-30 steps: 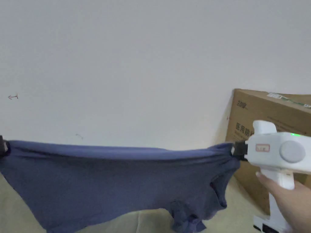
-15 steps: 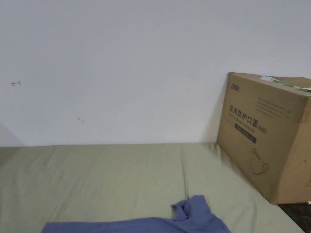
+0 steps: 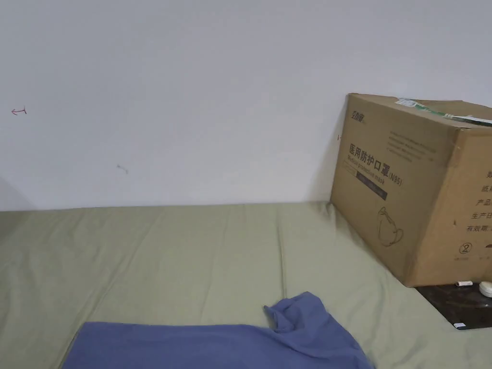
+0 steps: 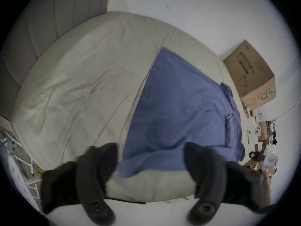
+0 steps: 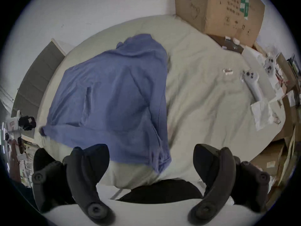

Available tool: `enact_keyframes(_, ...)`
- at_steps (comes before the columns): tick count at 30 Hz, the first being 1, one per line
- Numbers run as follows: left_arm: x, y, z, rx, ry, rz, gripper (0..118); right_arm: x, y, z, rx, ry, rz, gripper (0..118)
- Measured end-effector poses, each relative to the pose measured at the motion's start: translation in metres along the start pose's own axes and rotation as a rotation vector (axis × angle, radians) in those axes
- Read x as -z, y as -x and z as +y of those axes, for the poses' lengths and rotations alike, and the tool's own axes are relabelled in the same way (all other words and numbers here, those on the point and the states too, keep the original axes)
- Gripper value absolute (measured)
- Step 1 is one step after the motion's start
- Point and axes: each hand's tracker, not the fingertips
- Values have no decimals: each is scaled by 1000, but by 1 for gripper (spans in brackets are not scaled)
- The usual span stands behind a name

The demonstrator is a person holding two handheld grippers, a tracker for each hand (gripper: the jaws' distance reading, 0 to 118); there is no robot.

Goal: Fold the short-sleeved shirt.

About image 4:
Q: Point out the grey padded headboard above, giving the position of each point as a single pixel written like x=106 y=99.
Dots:
x=35 y=29

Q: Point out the brown cardboard carton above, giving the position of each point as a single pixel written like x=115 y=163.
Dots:
x=252 y=72

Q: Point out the blue shirt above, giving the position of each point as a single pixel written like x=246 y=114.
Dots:
x=178 y=107

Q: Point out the bed with beige sheet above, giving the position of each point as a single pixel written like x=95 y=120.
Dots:
x=77 y=86

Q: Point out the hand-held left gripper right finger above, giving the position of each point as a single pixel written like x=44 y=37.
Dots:
x=208 y=173

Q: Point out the white metal rack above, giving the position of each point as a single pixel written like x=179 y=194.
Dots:
x=21 y=171

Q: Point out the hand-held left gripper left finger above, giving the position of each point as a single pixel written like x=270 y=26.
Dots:
x=90 y=173

